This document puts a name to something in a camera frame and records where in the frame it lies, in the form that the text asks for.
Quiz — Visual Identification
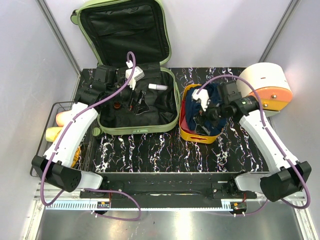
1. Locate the yellow cup in basket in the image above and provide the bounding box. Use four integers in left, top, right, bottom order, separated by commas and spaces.
45, 126, 63, 143

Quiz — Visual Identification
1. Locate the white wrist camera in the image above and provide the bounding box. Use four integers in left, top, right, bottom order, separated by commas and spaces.
191, 89, 210, 112
125, 60, 145, 90

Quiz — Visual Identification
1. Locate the white pink tube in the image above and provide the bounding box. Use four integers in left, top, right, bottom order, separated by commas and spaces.
148, 83, 168, 91

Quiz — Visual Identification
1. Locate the pink maroon garment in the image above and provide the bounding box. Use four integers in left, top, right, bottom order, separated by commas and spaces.
180, 100, 190, 133

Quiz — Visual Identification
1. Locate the black marble pattern mat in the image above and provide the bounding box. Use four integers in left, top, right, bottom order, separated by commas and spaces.
77, 66, 286, 174

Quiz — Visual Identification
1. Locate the orange plastic basket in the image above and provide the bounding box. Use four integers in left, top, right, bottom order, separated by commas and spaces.
178, 84, 225, 144

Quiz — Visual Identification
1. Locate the green hard-shell suitcase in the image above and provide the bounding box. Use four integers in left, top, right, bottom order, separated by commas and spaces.
70, 0, 181, 135

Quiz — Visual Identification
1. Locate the yellow dotted plate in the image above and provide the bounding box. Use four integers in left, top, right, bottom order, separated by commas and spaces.
71, 146, 81, 168

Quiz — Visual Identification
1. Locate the white orange drawer cabinet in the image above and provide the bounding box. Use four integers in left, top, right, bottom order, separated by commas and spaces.
239, 62, 293, 117

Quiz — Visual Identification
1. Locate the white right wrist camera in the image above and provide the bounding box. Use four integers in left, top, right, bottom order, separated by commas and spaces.
191, 89, 210, 112

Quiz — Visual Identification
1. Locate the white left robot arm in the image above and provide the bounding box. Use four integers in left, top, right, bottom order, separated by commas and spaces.
32, 65, 145, 198

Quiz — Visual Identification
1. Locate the aluminium rail frame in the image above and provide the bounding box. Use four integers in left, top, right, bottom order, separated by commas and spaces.
22, 182, 320, 240

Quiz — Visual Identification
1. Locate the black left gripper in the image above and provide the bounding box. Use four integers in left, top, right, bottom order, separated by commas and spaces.
107, 75, 150, 114

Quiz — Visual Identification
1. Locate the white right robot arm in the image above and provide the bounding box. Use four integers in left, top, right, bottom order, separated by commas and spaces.
198, 81, 312, 209

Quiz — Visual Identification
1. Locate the small brown bottle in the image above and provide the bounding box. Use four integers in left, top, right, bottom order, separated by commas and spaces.
113, 101, 122, 111

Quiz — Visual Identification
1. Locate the black wire basket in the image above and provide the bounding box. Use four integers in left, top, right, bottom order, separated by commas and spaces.
44, 101, 98, 167

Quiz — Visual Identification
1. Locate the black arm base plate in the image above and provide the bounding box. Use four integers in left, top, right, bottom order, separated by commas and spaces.
101, 172, 257, 200

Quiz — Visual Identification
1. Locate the pink cup in basket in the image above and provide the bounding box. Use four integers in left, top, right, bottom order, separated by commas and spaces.
55, 110, 71, 127

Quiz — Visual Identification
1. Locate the navy blue garment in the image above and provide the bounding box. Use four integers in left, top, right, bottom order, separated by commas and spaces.
184, 86, 227, 137

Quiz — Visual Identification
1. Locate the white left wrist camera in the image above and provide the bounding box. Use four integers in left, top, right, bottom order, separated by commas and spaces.
125, 60, 145, 90

